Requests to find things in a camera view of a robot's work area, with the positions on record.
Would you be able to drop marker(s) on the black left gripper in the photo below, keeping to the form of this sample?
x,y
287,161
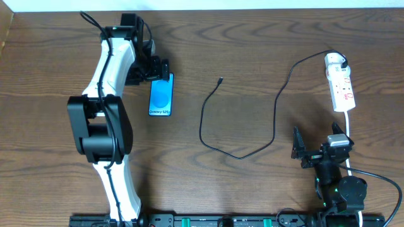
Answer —
x,y
160,67

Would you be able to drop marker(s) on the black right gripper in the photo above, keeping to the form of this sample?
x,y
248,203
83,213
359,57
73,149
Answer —
x,y
315,156

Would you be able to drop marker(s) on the blue Samsung Galaxy smartphone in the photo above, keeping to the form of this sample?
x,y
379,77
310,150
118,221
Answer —
x,y
161,96

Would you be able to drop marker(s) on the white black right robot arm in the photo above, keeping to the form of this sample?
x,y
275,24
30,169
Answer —
x,y
343,196

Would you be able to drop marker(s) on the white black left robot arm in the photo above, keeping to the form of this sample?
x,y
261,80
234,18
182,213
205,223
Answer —
x,y
101,128

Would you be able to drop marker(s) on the white power strip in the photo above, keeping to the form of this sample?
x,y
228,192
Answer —
x,y
342,95

